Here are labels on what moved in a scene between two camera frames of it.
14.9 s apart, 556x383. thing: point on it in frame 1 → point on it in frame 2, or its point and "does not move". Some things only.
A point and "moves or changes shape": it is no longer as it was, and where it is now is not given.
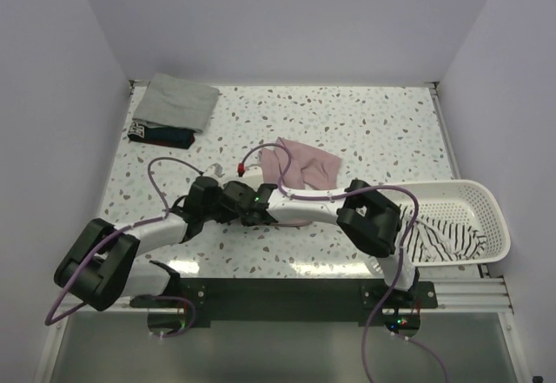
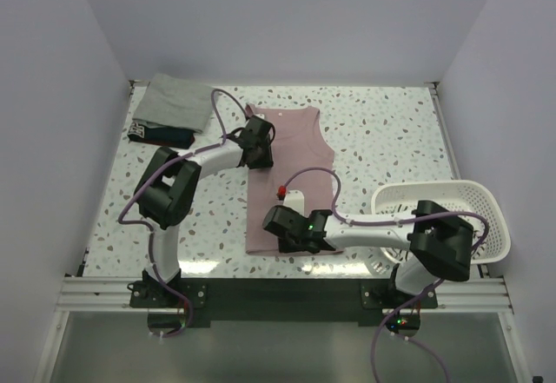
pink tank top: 309,168 moves or changes shape
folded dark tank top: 171,137 does not move
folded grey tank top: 173,102 does not move
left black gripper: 218,190 → 267,161
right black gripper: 246,221 → 287,247
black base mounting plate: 290,299 does not move
